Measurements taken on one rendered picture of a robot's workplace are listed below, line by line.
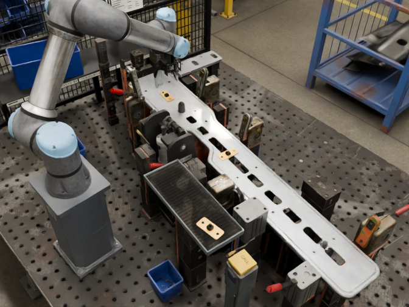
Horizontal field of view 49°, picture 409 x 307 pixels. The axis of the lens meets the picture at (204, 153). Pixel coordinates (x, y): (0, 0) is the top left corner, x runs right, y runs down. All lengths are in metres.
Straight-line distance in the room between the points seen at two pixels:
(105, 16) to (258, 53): 3.04
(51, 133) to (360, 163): 1.49
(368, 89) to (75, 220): 2.74
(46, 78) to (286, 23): 3.64
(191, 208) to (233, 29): 3.43
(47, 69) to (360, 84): 2.81
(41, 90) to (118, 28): 0.32
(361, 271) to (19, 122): 1.20
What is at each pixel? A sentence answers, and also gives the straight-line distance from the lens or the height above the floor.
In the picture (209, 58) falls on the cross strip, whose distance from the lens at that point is 2.36.
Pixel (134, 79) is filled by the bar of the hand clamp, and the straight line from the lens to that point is 1.93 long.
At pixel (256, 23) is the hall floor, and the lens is 4.83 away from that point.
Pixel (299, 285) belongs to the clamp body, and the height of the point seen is 1.06.
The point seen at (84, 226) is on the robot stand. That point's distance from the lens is 1.68.
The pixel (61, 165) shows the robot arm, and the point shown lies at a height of 1.24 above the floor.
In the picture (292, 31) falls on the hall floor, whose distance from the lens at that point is 4.74.
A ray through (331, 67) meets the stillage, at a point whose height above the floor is 0.16.
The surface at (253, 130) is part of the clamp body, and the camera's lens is 1.90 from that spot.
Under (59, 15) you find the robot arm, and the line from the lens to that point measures 1.49.
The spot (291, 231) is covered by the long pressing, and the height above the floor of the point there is 1.00.
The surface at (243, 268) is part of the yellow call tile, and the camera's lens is 1.30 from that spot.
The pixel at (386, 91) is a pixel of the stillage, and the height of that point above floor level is 0.16.
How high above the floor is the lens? 2.27
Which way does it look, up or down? 44 degrees down
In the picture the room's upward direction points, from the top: 1 degrees clockwise
